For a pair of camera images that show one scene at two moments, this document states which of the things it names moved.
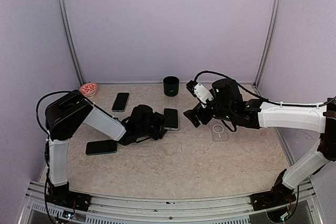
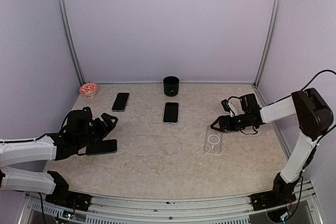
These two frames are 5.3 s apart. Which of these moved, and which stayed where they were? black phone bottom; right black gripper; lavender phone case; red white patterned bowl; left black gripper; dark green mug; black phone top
Moved: left black gripper; right black gripper; black phone top; lavender phone case
Stayed: black phone bottom; red white patterned bowl; dark green mug
